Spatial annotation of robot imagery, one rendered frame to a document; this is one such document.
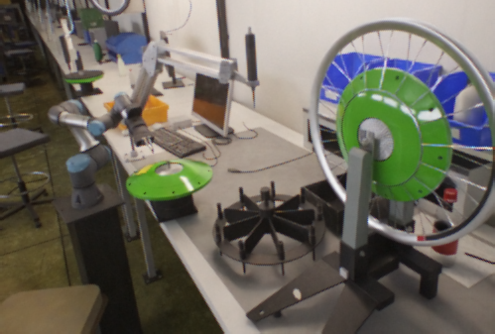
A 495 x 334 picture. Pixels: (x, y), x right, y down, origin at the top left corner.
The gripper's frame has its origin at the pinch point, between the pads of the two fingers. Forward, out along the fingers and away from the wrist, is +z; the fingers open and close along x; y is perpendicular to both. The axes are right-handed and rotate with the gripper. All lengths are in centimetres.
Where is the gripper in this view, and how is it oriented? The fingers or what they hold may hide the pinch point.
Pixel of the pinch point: (152, 151)
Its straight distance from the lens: 162.2
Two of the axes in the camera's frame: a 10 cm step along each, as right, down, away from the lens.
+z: 5.1, 7.6, -4.1
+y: -2.8, 6.0, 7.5
